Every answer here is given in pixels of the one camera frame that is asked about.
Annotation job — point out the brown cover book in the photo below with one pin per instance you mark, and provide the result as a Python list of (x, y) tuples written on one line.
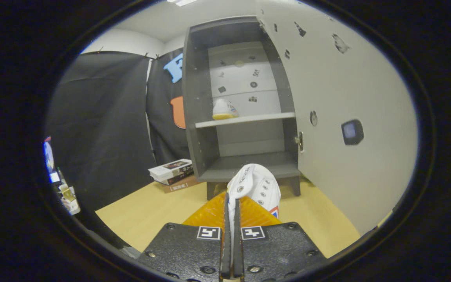
[(180, 186)]

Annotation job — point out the white cabinet shelf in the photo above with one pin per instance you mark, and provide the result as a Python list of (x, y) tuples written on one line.
[(245, 118)]

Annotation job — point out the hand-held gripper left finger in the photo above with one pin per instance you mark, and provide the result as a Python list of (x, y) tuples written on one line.
[(226, 250)]

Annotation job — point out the dark cover book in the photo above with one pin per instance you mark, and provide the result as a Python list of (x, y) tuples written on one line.
[(178, 177)]

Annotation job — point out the white sneaker shoe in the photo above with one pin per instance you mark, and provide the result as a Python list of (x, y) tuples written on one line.
[(255, 184), (224, 109)]

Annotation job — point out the grey shoe cabinet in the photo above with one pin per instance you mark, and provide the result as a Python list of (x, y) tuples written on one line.
[(217, 166)]

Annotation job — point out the black backdrop cloth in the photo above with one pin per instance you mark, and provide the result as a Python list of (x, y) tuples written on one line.
[(100, 129)]

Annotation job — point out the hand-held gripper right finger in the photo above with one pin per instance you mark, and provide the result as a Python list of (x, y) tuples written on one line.
[(237, 250)]

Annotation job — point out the white side table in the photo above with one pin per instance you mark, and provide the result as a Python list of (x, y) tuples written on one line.
[(69, 200)]

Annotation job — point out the white cover book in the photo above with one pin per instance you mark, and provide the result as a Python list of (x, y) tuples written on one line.
[(170, 167)]

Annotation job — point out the white shoe cabinet door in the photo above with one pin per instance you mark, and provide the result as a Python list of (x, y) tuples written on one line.
[(347, 176)]

